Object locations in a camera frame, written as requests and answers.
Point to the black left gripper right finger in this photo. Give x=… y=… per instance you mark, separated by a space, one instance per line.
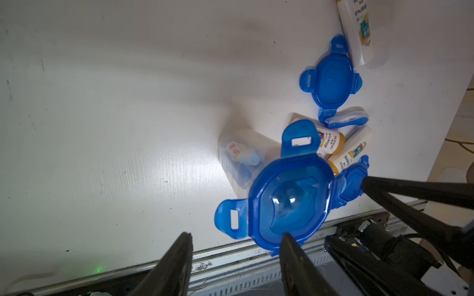
x=300 y=277

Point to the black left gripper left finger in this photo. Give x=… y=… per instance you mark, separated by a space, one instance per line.
x=171 y=276

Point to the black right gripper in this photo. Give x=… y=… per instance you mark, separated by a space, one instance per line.
x=385 y=278

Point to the blue lid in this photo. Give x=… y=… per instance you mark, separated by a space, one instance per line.
x=293 y=194
x=333 y=79

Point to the white bottle angled gold cap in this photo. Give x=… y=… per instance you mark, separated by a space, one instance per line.
x=352 y=150

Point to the white shampoo bottle gold cap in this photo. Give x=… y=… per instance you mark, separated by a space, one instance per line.
x=355 y=17

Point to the clear plastic container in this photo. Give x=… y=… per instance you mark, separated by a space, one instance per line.
x=243 y=154

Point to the white bottle purple label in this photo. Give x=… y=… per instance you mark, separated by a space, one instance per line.
x=332 y=141

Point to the blue toothbrush upper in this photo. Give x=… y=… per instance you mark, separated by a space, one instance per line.
x=352 y=116

